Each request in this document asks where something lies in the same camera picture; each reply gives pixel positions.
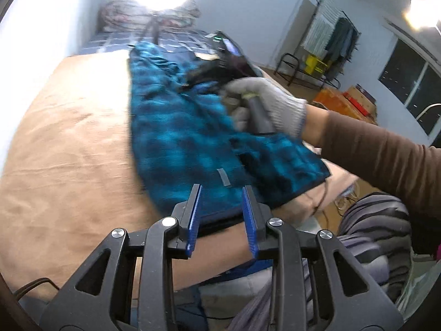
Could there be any white striped hanging cloth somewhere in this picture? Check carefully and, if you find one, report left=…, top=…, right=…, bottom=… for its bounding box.
left=305, top=13, right=336, bottom=56

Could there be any dark window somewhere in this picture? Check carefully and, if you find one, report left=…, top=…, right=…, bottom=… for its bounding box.
left=378, top=38, right=441, bottom=137

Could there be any grey striped cloth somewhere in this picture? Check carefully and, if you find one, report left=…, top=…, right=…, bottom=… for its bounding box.
left=234, top=193, right=414, bottom=331

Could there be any folded floral quilt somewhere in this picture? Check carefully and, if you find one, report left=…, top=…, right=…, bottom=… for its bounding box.
left=98, top=0, right=202, bottom=31

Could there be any person's right forearm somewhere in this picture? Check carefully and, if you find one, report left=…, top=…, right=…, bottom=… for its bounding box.
left=300, top=105, right=441, bottom=254

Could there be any tan blanket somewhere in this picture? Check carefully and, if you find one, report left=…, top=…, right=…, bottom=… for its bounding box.
left=0, top=50, right=359, bottom=297

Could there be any dark green hanging garment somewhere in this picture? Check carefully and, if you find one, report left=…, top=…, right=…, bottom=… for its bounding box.
left=326, top=17, right=358, bottom=67

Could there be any cardboard box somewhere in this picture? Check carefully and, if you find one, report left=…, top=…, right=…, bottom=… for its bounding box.
left=343, top=84, right=378, bottom=125

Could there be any black tripod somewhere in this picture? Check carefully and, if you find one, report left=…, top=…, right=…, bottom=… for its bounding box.
left=138, top=13, right=166, bottom=46

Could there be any ceiling light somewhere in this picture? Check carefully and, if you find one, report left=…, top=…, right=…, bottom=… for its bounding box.
left=405, top=0, right=441, bottom=30

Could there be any blue patterned bedsheet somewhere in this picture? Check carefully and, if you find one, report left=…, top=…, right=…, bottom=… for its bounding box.
left=81, top=29, right=221, bottom=56

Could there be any thick black cable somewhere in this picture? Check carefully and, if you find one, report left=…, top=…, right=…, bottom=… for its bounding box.
left=15, top=277, right=62, bottom=301

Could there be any metal clothes drying rack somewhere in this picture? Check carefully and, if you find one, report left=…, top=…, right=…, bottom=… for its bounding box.
left=300, top=0, right=362, bottom=90

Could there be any yellow plastic crate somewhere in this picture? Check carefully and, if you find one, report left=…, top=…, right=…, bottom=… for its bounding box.
left=305, top=55, right=328, bottom=74

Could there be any person's right hand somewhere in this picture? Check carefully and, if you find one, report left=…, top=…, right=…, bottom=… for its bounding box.
left=220, top=77, right=308, bottom=138

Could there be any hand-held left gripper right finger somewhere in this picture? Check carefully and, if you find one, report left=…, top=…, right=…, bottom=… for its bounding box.
left=242, top=185, right=404, bottom=331

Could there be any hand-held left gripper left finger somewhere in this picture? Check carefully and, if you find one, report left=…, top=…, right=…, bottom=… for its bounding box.
left=41, top=183, right=207, bottom=331

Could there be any translucent plastic bag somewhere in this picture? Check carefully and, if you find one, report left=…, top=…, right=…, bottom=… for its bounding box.
left=396, top=262, right=441, bottom=315

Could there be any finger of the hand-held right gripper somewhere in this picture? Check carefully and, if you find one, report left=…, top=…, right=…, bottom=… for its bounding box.
left=180, top=64, right=223, bottom=90

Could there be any blue plaid fleece jacket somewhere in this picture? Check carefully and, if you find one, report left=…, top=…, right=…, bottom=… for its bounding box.
left=128, top=41, right=332, bottom=230

